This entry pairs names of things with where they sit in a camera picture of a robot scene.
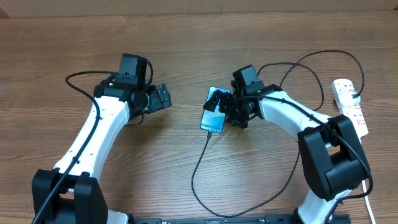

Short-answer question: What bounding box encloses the Samsung Galaxy smartphone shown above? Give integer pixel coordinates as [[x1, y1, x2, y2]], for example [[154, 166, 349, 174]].
[[200, 86, 231, 133]]

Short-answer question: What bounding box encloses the black USB charging cable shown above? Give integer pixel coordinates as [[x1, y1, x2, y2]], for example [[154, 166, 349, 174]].
[[191, 50, 365, 218]]

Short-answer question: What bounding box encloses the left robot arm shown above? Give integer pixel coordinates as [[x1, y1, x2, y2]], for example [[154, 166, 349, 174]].
[[32, 54, 172, 223]]

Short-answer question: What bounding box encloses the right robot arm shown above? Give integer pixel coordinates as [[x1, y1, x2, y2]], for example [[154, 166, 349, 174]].
[[201, 65, 373, 223]]

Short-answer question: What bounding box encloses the white charger plug adapter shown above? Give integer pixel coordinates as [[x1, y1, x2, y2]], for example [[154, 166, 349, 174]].
[[338, 90, 361, 108]]

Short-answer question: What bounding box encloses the white power strip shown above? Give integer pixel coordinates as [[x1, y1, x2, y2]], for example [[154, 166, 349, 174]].
[[331, 79, 369, 139]]

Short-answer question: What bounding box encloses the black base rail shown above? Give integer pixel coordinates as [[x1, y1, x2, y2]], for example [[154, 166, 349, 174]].
[[124, 213, 352, 224]]

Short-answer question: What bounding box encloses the white power strip cord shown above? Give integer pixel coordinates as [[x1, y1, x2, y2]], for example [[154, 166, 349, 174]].
[[360, 180, 376, 224]]

